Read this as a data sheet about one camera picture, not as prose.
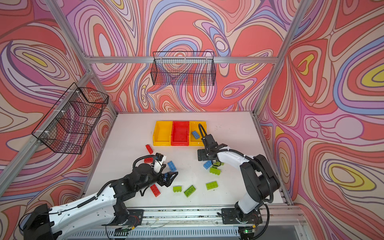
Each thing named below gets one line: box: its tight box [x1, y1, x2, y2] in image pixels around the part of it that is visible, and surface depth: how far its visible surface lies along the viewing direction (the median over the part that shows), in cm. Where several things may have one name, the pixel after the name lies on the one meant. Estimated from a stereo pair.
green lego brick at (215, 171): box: [209, 167, 222, 176], surface depth 90 cm
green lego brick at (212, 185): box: [205, 181, 219, 191], surface depth 84 cm
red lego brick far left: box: [145, 144, 154, 155], surface depth 100 cm
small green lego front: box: [173, 185, 182, 193], surface depth 82 cm
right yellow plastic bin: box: [188, 121, 208, 147], surface depth 103 cm
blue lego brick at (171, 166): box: [167, 160, 177, 172], surface depth 91 cm
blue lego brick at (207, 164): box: [203, 160, 213, 170], surface depth 92 cm
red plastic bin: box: [171, 121, 190, 146], surface depth 104 cm
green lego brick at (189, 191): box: [183, 185, 196, 198], surface depth 83 cm
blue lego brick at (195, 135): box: [192, 130, 200, 140], surface depth 106 cm
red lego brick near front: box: [150, 184, 161, 198], surface depth 82 cm
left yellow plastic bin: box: [152, 121, 173, 146], surface depth 106 cm
